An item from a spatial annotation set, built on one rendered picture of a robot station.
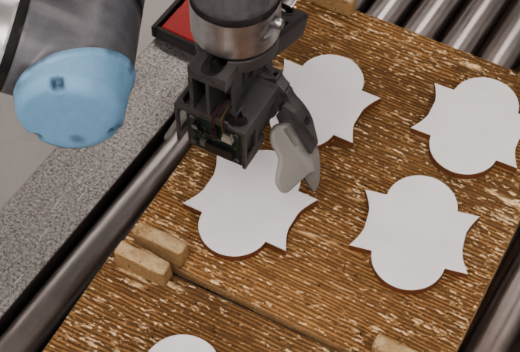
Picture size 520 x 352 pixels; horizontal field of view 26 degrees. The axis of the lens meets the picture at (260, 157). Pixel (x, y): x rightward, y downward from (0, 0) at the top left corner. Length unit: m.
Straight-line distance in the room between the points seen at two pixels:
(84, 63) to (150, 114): 0.55
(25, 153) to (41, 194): 1.20
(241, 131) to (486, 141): 0.37
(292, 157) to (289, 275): 0.15
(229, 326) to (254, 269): 0.07
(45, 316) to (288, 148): 0.31
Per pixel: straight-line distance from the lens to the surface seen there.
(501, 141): 1.25
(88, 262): 1.18
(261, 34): 0.90
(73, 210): 1.22
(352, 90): 1.27
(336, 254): 1.15
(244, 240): 1.15
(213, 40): 0.90
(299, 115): 1.01
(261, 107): 0.97
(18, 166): 2.42
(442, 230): 1.17
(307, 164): 1.05
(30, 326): 1.15
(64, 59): 0.74
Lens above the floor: 1.92
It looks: 54 degrees down
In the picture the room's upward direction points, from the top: straight up
